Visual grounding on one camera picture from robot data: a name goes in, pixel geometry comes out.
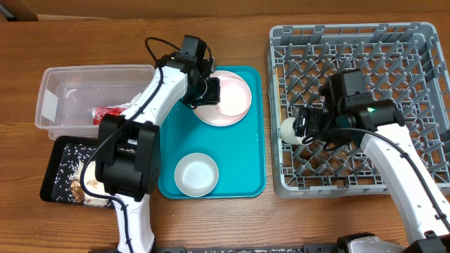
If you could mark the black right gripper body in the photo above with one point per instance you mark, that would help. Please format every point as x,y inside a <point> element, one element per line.
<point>312,120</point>

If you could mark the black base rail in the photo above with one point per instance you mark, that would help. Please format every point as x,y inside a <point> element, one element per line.
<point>305,248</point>

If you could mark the teal plastic tray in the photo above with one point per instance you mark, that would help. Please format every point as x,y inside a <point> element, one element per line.
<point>238,150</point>

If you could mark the brown food scrap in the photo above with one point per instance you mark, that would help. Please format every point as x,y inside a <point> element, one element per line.
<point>77,191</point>

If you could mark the wooden chopstick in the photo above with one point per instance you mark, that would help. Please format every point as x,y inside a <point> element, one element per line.
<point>279,73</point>

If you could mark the white napkin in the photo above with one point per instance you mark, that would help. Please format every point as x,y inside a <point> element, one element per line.
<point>135,100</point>

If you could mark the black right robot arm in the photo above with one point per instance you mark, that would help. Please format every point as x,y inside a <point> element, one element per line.
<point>350,115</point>

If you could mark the black tray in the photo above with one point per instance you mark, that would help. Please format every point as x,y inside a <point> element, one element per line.
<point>67,153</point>

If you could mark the clear plastic bin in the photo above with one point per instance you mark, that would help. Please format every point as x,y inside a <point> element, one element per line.
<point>68,95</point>

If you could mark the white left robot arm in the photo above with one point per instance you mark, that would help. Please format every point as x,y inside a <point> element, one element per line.
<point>128,156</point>

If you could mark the large pink plate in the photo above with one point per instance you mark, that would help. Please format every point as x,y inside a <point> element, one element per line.
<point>209,113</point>

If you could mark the grey dishwasher rack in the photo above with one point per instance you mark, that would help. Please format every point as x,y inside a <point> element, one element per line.
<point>402,62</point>

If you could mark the small grey bowl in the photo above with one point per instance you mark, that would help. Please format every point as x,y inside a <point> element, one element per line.
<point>196,175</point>

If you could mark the red snack wrapper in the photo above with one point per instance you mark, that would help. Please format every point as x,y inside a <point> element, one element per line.
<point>98,113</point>

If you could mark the pale green cup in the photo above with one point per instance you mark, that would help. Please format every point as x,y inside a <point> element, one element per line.
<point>287,132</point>

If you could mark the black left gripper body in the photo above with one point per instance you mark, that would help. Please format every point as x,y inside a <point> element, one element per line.
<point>207,90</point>

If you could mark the white rice pile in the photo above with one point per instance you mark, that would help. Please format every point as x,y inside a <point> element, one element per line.
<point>91,184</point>

